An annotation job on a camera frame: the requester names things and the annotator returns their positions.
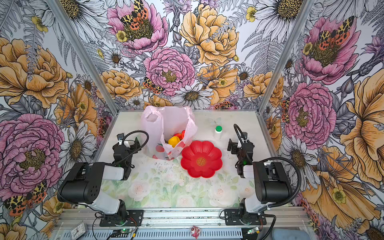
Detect red flower-shaped plate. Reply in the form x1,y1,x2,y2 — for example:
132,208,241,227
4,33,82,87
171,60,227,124
181,141,223,179

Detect pink plastic bag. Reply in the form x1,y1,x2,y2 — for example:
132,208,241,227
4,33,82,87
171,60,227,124
141,106,198,161

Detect yellow lemon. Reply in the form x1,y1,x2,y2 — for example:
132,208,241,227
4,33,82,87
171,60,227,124
168,136,181,148

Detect orange carrot-like fruit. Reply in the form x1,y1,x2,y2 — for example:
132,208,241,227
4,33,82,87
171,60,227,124
175,131,185,140

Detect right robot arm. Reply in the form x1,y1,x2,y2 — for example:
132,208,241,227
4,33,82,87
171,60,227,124
224,140,293,226

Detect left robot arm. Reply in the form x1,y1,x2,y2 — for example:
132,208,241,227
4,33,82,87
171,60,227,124
58,139,141,226

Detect white bottle green cap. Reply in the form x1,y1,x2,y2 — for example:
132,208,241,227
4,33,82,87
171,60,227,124
214,126,223,140

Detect green circuit board left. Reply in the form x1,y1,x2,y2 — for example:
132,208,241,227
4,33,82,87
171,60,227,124
113,229,135,234

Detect green circuit board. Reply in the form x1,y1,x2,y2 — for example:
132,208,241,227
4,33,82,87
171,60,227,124
247,227,260,235
113,229,135,234

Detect white vented strip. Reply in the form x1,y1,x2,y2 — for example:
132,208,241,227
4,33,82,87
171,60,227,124
82,228,243,240

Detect green circuit board right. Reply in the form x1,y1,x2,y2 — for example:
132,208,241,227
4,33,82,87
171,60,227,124
247,227,260,235

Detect small white clock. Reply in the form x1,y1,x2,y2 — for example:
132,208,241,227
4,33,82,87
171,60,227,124
70,221,88,240

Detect pink small toy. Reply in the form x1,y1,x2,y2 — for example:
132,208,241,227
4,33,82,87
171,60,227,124
191,226,201,240

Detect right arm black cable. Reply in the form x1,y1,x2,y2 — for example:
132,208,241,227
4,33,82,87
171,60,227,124
233,123,302,208

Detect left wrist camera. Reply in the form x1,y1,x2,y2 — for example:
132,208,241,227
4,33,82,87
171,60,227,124
117,133,130,148

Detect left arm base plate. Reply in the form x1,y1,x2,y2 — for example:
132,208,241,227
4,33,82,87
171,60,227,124
99,210,145,227

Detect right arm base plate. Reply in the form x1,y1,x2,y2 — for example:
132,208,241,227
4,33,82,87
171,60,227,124
221,209,267,226

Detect aluminium front rail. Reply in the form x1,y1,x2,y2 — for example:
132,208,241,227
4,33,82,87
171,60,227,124
54,207,310,231

